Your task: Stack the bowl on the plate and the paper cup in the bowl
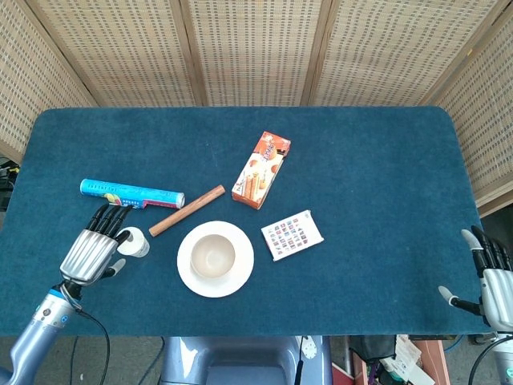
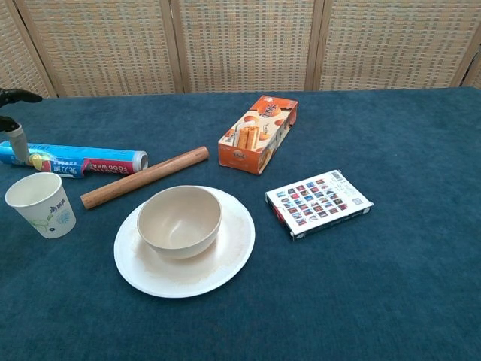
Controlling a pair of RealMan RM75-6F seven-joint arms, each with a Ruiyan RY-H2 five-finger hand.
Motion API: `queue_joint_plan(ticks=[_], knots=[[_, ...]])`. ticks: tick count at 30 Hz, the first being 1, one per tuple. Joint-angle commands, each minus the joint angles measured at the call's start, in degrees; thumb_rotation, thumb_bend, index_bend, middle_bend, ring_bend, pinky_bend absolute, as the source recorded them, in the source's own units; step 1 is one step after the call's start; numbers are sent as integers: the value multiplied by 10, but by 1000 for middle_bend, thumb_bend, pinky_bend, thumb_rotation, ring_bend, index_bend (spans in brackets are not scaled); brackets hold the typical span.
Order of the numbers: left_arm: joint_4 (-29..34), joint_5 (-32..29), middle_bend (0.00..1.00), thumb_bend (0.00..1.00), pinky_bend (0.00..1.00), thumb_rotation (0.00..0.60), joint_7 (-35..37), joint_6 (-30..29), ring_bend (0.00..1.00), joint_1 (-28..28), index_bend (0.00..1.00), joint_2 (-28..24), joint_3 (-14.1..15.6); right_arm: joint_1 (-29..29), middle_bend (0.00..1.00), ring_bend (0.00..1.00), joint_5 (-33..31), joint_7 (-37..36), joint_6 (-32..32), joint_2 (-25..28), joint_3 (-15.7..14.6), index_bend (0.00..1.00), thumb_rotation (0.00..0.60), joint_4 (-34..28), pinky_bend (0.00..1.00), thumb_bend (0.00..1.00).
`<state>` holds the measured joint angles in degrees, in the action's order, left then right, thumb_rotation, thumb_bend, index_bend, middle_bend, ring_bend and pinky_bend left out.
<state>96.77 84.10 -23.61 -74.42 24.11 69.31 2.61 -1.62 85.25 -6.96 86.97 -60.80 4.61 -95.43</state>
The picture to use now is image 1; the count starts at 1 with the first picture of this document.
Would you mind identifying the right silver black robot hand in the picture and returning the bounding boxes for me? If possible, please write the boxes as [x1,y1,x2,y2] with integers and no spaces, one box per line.
[437,225,513,334]

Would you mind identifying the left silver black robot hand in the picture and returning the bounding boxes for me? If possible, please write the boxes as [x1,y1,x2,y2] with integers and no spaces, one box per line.
[59,203,133,300]

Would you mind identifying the white printed paper cup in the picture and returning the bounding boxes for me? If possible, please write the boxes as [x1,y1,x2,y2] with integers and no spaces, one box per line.
[116,226,151,258]

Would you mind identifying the off-white bowl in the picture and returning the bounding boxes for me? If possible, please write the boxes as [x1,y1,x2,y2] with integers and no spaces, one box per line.
[189,233,236,278]

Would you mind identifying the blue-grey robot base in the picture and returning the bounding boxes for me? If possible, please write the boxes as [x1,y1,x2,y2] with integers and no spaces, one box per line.
[160,335,333,385]

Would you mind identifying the white paper plate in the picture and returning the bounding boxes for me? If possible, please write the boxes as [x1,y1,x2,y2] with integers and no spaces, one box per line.
[176,220,256,298]

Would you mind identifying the blue food wrap roll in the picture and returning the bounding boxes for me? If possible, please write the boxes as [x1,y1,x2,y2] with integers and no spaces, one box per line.
[79,178,186,211]

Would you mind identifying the brown cardboard box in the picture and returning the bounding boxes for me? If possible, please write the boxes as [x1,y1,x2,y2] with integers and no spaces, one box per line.
[410,339,450,385]

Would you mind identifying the wooden rolling pin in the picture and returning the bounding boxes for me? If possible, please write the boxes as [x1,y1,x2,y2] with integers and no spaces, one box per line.
[148,184,227,237]

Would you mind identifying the white paper carton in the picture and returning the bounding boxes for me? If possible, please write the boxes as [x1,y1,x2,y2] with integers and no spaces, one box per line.
[378,335,430,385]

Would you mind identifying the black bag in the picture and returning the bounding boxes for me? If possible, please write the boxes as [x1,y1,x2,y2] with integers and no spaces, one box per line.
[349,334,398,367]

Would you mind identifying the orange biscuit roll box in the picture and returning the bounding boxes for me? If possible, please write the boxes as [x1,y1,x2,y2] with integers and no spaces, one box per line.
[231,131,292,210]

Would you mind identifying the white picture grid card box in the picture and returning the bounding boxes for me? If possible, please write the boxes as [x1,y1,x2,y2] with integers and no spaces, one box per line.
[261,209,325,262]

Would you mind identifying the woven bamboo folding screen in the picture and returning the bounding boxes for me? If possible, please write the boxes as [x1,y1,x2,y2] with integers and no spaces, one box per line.
[0,0,513,217]

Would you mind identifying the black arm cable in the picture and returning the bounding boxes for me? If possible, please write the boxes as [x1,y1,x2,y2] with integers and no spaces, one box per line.
[59,288,111,385]
[471,335,502,385]

